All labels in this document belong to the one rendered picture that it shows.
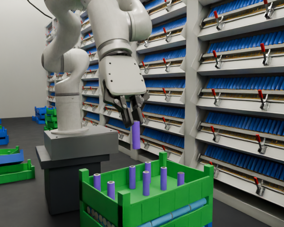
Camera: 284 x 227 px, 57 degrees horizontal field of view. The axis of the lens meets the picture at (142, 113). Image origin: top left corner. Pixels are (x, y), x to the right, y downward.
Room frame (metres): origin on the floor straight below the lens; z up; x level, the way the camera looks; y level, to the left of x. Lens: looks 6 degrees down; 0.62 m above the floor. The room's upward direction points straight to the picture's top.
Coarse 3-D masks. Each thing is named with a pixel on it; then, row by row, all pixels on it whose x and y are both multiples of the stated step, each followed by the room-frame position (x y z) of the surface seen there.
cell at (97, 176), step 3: (96, 174) 0.65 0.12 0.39; (99, 174) 0.66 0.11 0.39; (93, 177) 0.65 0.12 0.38; (96, 177) 0.65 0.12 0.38; (99, 177) 0.65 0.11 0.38; (93, 180) 0.65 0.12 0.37; (96, 180) 0.65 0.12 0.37; (99, 180) 0.65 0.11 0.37; (96, 183) 0.65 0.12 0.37; (99, 183) 0.65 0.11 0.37; (96, 186) 0.65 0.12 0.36; (99, 186) 0.65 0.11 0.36; (99, 189) 0.65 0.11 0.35
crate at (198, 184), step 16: (160, 160) 0.82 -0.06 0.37; (80, 176) 0.65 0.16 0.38; (112, 176) 0.72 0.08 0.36; (128, 176) 0.75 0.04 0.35; (176, 176) 0.79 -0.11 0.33; (192, 176) 0.74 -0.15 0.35; (208, 176) 0.67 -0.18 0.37; (80, 192) 0.65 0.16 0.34; (96, 192) 0.58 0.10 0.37; (128, 192) 0.51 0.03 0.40; (160, 192) 0.57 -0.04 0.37; (176, 192) 0.60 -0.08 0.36; (192, 192) 0.63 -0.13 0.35; (208, 192) 0.68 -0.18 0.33; (96, 208) 0.58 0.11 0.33; (112, 208) 0.53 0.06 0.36; (128, 208) 0.51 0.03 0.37; (144, 208) 0.54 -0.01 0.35; (160, 208) 0.57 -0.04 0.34; (176, 208) 0.60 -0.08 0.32; (128, 224) 0.51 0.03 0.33
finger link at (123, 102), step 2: (120, 96) 0.60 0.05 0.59; (122, 96) 0.60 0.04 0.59; (124, 96) 0.60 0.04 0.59; (116, 98) 0.62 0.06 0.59; (118, 98) 0.60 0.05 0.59; (120, 98) 0.59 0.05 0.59; (122, 98) 0.60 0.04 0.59; (124, 98) 0.60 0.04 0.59; (120, 100) 0.59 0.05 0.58; (122, 100) 0.59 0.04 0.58; (124, 100) 0.60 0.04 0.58; (120, 102) 0.59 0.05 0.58; (122, 102) 0.59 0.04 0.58; (124, 102) 0.59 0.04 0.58; (122, 104) 0.59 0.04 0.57; (124, 104) 0.59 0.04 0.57; (126, 104) 0.59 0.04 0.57; (122, 106) 0.59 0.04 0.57; (124, 106) 0.59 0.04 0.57; (126, 106) 0.59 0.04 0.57; (124, 108) 0.59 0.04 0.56; (118, 110) 0.60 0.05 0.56
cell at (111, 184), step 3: (108, 183) 0.59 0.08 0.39; (111, 183) 0.59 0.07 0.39; (114, 183) 0.60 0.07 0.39; (108, 186) 0.59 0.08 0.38; (111, 186) 0.59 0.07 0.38; (114, 186) 0.60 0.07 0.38; (108, 189) 0.59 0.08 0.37; (111, 189) 0.59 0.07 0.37; (114, 189) 0.60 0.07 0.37; (108, 192) 0.59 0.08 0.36; (111, 192) 0.59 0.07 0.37; (114, 192) 0.60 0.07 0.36; (108, 195) 0.59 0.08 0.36; (111, 195) 0.59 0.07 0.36; (114, 195) 0.60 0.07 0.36; (111, 198) 0.59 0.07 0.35; (114, 198) 0.60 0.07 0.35
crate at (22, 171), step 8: (0, 168) 1.75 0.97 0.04; (8, 168) 1.78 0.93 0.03; (16, 168) 1.80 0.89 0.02; (24, 168) 1.83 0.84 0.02; (32, 168) 1.68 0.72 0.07; (0, 176) 1.58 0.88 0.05; (8, 176) 1.60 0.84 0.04; (16, 176) 1.63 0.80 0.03; (24, 176) 1.65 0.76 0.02; (32, 176) 1.68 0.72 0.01
